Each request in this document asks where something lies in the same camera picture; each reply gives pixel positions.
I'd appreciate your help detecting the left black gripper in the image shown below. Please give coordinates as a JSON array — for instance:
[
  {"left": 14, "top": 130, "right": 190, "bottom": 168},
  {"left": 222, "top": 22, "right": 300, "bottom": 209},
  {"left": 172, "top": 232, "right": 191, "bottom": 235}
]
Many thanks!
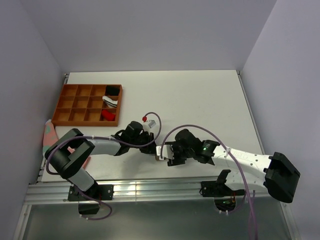
[{"left": 129, "top": 131, "right": 158, "bottom": 154}]

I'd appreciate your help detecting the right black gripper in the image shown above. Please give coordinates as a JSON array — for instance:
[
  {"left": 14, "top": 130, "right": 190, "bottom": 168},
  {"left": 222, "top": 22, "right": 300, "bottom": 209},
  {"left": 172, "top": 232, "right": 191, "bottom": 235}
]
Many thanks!
[{"left": 165, "top": 140, "right": 195, "bottom": 167}]

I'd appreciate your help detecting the red christmas sock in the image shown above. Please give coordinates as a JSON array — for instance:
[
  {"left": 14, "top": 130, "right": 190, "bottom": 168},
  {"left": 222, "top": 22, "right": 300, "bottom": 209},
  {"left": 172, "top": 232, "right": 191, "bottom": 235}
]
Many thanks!
[{"left": 101, "top": 109, "right": 116, "bottom": 122}]

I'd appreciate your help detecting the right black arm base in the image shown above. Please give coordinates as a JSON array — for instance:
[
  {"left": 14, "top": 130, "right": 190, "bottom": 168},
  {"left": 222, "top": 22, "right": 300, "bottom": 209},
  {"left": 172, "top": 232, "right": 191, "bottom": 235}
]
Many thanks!
[{"left": 199, "top": 181, "right": 246, "bottom": 198}]

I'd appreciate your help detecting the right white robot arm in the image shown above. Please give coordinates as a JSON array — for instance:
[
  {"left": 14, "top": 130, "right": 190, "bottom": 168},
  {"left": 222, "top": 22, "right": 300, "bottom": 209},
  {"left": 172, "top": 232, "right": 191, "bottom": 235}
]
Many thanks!
[{"left": 156, "top": 129, "right": 301, "bottom": 203}]

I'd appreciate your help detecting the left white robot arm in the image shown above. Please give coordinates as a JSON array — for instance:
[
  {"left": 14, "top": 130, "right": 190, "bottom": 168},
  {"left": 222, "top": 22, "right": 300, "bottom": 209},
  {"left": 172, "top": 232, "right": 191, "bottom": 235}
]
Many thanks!
[{"left": 44, "top": 120, "right": 156, "bottom": 200}]

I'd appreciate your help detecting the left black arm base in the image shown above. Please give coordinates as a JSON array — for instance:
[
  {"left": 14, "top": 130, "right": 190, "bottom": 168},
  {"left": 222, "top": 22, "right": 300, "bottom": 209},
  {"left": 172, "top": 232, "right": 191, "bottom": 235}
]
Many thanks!
[{"left": 67, "top": 184, "right": 114, "bottom": 202}]

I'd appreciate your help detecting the white black rolled sock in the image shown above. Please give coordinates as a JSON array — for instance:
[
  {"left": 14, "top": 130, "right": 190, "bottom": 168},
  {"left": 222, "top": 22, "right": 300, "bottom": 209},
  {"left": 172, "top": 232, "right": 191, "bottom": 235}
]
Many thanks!
[{"left": 102, "top": 95, "right": 118, "bottom": 108}]

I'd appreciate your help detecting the orange compartment tray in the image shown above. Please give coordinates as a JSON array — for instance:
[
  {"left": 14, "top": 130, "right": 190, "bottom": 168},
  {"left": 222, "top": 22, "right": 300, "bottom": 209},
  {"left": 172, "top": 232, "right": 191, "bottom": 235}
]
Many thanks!
[{"left": 51, "top": 84, "right": 123, "bottom": 127}]

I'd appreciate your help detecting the pink patterned sock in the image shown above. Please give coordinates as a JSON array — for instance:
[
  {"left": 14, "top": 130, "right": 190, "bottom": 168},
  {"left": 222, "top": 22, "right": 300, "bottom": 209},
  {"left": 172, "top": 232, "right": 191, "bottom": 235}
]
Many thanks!
[{"left": 42, "top": 119, "right": 91, "bottom": 175}]

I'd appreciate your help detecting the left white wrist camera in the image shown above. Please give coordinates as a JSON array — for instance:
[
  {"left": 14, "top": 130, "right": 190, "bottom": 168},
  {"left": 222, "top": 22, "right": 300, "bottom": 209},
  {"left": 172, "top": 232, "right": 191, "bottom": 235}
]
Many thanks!
[{"left": 142, "top": 116, "right": 156, "bottom": 132}]

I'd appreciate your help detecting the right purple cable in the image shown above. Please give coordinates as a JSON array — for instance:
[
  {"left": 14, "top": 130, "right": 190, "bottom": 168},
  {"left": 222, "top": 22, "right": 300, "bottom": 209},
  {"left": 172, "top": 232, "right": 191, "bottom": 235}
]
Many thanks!
[{"left": 160, "top": 124, "right": 260, "bottom": 240}]

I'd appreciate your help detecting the purple cable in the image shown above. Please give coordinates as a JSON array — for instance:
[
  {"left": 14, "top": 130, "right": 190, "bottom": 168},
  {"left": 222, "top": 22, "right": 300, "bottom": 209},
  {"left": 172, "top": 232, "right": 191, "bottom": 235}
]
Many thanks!
[
  {"left": 160, "top": 124, "right": 260, "bottom": 240},
  {"left": 44, "top": 111, "right": 162, "bottom": 221}
]

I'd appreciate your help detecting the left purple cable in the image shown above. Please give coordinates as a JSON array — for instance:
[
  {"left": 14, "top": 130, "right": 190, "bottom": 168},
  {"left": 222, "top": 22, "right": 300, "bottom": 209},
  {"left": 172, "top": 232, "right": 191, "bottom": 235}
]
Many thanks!
[{"left": 44, "top": 111, "right": 162, "bottom": 221}]

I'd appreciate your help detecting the aluminium frame rail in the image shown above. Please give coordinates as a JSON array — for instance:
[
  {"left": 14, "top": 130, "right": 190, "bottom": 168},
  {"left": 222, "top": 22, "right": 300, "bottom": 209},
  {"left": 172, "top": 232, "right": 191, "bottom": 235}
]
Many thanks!
[{"left": 23, "top": 174, "right": 287, "bottom": 206}]

